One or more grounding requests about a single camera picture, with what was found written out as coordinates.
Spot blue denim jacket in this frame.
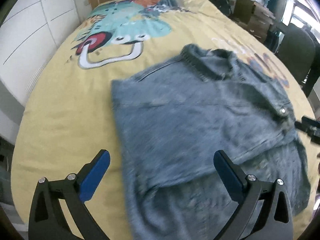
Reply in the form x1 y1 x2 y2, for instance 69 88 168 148
111 44 311 239

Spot dark office chair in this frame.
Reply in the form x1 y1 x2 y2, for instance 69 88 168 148
276 23 319 96

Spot yellow dinosaur print bedspread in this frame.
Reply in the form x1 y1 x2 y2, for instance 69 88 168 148
11 0 319 239

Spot brown cardboard boxes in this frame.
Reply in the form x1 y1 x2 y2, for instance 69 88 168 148
233 0 276 43

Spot black backpack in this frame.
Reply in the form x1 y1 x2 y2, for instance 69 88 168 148
209 0 232 17

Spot white wardrobe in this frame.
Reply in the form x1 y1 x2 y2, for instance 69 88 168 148
1 0 80 105

